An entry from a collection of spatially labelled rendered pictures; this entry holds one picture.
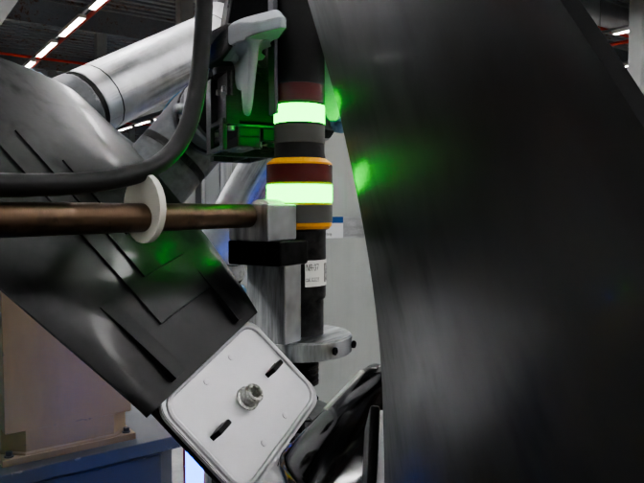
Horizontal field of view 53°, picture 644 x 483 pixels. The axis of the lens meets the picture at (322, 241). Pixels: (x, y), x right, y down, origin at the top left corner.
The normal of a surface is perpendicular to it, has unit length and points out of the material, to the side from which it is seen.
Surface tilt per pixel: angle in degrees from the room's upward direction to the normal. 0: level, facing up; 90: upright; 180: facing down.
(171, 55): 69
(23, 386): 90
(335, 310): 90
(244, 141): 89
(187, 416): 53
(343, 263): 90
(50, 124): 46
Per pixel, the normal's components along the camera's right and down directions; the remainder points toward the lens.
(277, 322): -0.53, 0.04
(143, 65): 0.67, -0.33
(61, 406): 0.60, 0.04
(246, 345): 0.60, -0.57
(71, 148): 0.66, -0.66
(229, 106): 0.39, 0.04
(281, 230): 0.85, 0.03
